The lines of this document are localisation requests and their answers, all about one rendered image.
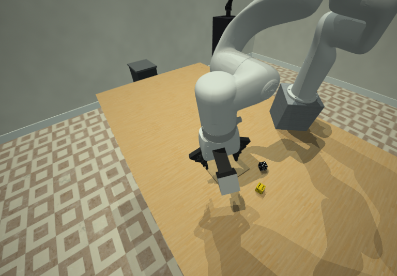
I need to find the yellow die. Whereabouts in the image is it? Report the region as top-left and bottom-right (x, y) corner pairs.
(255, 182), (266, 194)

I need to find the tan fabric mat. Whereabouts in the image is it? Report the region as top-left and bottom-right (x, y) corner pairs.
(207, 155), (250, 184)

